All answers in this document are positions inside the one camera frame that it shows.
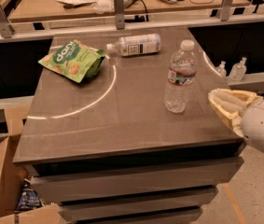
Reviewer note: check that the white labelled bottle lying down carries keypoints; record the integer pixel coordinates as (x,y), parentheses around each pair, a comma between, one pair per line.
(135,45)

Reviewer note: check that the metal rail bracket right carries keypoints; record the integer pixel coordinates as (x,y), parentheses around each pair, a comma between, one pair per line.
(224,11)

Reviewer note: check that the green snack bag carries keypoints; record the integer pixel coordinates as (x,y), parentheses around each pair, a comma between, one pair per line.
(74,61)

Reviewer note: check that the small sanitizer bottle right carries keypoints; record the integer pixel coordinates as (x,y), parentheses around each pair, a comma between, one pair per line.
(238,70)

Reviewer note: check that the grey metal rail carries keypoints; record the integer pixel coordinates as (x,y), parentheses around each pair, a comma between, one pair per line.
(27,30)

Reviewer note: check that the small sanitizer bottle left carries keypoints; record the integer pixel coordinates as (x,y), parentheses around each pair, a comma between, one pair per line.
(221,69)

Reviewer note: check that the dark blue snack bag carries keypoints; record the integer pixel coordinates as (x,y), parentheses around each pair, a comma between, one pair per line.
(29,199)

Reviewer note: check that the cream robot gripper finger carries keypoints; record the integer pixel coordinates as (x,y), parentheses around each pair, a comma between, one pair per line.
(230,105)

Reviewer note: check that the clear plastic water bottle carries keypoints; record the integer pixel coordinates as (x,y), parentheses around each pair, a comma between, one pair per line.
(181,77)

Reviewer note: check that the small sanitizer bottle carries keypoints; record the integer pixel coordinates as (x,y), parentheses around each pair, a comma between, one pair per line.
(221,69)
(238,70)

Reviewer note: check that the wooden desk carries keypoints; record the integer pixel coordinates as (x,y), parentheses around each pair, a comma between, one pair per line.
(49,10)

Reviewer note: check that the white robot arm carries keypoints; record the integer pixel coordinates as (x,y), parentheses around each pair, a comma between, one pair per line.
(253,126)

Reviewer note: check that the grey drawer cabinet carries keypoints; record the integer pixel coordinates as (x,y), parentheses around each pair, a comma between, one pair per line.
(108,151)

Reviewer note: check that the cardboard box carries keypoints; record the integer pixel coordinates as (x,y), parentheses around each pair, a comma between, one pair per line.
(11,177)

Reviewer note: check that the metal rail bracket middle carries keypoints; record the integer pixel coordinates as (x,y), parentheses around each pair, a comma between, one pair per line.
(119,14)

